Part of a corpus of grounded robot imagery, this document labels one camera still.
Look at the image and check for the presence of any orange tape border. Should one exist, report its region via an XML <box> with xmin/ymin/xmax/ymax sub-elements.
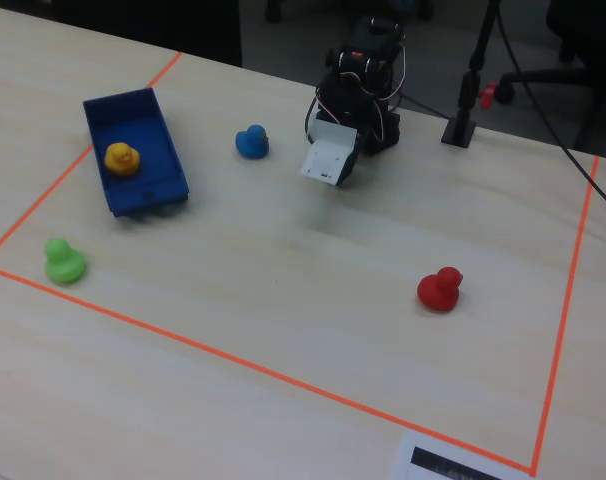
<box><xmin>0</xmin><ymin>51</ymin><xmax>601</xmax><ymax>477</ymax></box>

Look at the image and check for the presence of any red stand knob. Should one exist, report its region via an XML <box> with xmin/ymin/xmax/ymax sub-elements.
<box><xmin>479</xmin><ymin>81</ymin><xmax>500</xmax><ymax>111</ymax></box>

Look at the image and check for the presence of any black office chair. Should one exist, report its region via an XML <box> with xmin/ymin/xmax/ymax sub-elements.
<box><xmin>496</xmin><ymin>0</ymin><xmax>606</xmax><ymax>151</ymax></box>

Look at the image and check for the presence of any green rubber duck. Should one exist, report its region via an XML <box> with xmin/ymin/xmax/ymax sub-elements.
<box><xmin>43</xmin><ymin>237</ymin><xmax>88</xmax><ymax>287</ymax></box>

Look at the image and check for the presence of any yellow rubber duck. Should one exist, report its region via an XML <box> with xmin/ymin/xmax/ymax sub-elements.
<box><xmin>104</xmin><ymin>142</ymin><xmax>142</xmax><ymax>179</ymax></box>

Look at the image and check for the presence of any blue rectangular plastic box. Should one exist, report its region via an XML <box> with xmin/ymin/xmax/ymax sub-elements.
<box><xmin>82</xmin><ymin>86</ymin><xmax>191</xmax><ymax>219</ymax></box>

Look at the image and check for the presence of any white paper with black bar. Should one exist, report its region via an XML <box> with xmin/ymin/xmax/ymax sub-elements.
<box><xmin>389</xmin><ymin>429</ymin><xmax>535</xmax><ymax>480</ymax></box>

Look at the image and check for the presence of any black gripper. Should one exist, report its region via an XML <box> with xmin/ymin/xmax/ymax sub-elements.
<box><xmin>314</xmin><ymin>72</ymin><xmax>385</xmax><ymax>188</ymax></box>

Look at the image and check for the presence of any long black cable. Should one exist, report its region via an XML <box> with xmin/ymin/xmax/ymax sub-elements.
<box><xmin>491</xmin><ymin>0</ymin><xmax>606</xmax><ymax>221</ymax></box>

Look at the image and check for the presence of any blue rubber duck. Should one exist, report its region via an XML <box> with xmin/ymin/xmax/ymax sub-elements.
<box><xmin>234</xmin><ymin>123</ymin><xmax>271</xmax><ymax>161</ymax></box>

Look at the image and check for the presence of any red rubber duck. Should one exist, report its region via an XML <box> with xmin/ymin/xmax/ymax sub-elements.
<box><xmin>416</xmin><ymin>265</ymin><xmax>465</xmax><ymax>314</ymax></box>

